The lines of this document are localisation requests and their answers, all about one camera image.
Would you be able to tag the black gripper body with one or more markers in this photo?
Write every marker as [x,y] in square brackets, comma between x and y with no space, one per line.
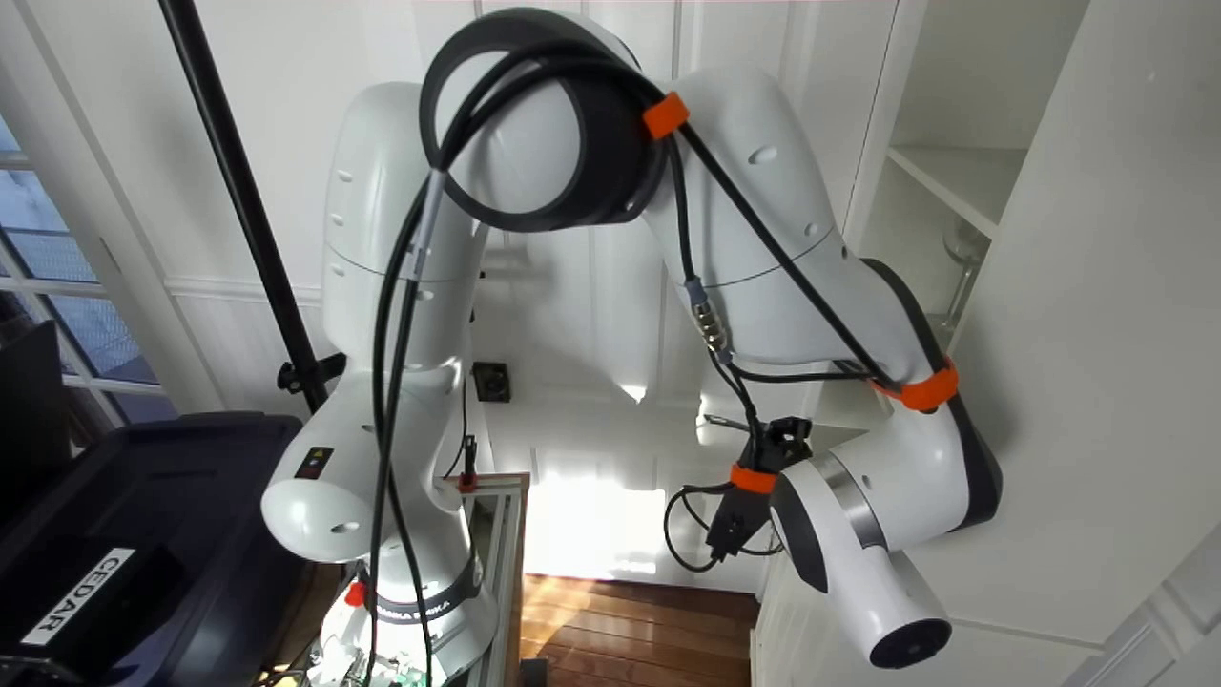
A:
[785,442]

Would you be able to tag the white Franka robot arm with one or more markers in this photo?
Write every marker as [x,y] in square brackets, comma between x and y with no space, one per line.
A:
[382,193]

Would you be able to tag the white shelf cabinet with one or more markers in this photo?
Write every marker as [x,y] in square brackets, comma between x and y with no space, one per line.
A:
[1118,382]

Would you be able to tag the red clamp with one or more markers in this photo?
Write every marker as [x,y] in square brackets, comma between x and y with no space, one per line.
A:
[463,481]

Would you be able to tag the small red cap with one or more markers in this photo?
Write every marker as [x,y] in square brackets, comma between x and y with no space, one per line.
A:
[355,593]

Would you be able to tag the black stand pole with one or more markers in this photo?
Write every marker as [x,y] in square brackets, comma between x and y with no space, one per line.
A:
[233,165]

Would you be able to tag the black case with white label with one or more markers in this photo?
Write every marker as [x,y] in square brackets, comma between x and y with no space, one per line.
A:
[155,511]

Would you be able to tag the black flat panel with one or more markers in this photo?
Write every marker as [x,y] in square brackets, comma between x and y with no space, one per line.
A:
[24,408]

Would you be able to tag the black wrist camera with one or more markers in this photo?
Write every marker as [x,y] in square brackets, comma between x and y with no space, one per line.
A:
[735,522]

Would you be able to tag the metal table frame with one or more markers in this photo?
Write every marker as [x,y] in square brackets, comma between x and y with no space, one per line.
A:
[510,576]

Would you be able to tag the window with white frame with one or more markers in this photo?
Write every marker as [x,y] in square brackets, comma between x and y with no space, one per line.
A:
[33,204]

